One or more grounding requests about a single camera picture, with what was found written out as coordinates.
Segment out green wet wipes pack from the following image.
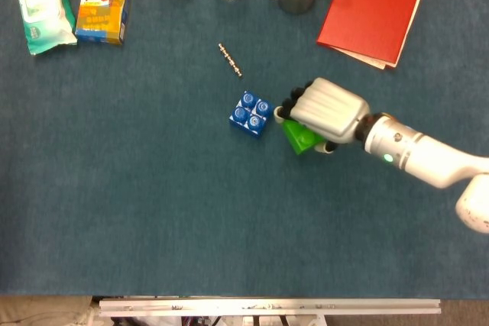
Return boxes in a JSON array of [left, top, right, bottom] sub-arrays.
[[8, 0, 78, 56]]

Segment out yellow blue cardboard box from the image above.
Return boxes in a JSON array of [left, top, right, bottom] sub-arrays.
[[74, 0, 134, 47]]

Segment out blue felt table cloth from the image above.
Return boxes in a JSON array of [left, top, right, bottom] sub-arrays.
[[0, 0, 489, 299]]

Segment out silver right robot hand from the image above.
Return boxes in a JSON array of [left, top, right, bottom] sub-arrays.
[[274, 77, 371, 154]]

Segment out aluminium frame rail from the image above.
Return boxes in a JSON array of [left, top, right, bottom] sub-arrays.
[[98, 299, 442, 318]]

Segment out blue toy brick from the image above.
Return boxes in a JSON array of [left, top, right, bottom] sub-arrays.
[[228, 90, 275, 139]]

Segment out red folder with papers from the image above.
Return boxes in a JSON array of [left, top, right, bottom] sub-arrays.
[[316, 0, 429, 70]]

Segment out green toy brick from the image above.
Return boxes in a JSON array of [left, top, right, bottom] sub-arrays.
[[281, 120, 327, 157]]

